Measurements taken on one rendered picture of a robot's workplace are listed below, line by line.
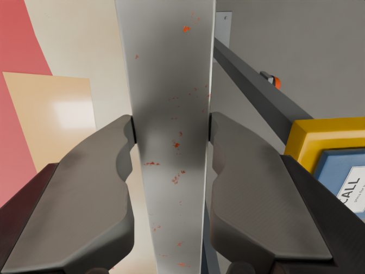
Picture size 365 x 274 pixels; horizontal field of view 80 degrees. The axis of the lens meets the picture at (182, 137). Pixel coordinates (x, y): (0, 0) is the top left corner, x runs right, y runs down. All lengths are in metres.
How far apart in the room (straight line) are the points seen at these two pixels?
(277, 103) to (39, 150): 0.34
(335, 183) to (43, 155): 0.26
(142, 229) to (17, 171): 0.11
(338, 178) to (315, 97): 1.23
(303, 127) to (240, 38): 0.97
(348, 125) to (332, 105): 1.31
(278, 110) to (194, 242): 0.26
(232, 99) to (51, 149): 1.15
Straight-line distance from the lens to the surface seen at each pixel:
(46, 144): 0.18
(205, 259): 0.56
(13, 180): 0.22
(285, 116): 0.36
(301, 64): 1.36
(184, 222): 0.16
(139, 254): 0.27
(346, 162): 0.26
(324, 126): 0.25
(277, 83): 0.54
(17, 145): 0.19
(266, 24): 1.22
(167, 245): 0.18
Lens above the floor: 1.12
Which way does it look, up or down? 57 degrees down
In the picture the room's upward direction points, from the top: 172 degrees clockwise
